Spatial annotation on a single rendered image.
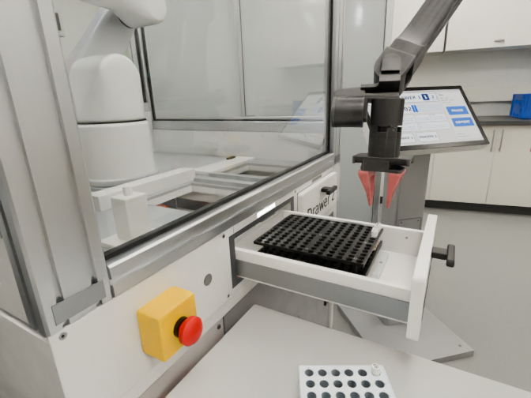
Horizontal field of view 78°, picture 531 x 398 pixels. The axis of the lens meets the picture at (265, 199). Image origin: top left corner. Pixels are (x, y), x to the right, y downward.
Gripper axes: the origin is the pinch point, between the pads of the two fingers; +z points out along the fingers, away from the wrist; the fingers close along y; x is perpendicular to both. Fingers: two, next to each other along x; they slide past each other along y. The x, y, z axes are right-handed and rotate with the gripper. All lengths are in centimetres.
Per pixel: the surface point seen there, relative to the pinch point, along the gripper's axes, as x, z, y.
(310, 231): -1.8, 8.0, -13.7
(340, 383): -26.8, 19.7, 1.7
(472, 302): 141, 90, 30
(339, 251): -9.1, 7.9, -4.7
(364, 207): 164, 48, -40
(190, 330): -37.1, 11.0, -15.9
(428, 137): 84, -7, 1
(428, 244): -5.4, 5.0, 9.7
